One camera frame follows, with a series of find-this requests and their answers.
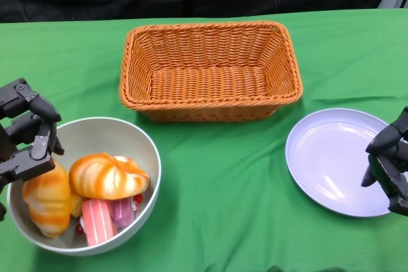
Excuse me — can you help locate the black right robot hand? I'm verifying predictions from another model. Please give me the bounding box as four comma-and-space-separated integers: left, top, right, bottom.
360, 106, 408, 217

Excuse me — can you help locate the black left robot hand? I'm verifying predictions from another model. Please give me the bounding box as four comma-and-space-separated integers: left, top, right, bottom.
0, 77, 64, 222

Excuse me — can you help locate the grey round bowl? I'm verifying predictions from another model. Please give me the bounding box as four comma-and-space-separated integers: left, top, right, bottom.
6, 117, 163, 256

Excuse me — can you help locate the orange striped croissant bread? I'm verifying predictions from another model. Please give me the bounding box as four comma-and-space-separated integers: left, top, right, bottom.
22, 157, 71, 238

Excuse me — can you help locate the orange ring-shaped bread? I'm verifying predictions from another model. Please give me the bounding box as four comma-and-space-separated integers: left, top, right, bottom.
69, 153, 150, 201

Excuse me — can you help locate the lavender round plate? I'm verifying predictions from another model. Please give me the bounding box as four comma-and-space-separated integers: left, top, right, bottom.
285, 108, 408, 218

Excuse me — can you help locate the yellow cake slice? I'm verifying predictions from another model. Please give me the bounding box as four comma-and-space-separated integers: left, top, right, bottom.
69, 194, 84, 218

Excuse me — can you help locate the salmon pink cake slice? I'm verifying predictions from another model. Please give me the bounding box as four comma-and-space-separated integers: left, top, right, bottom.
81, 199, 118, 247

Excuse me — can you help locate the magenta pink cake slice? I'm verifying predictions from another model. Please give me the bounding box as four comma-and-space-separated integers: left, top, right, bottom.
110, 197, 136, 229

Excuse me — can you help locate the orange wicker basket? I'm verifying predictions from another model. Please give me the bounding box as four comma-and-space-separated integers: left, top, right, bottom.
119, 20, 303, 123

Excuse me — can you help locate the green tablecloth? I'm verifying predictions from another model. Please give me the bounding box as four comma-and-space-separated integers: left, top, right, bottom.
0, 7, 408, 272

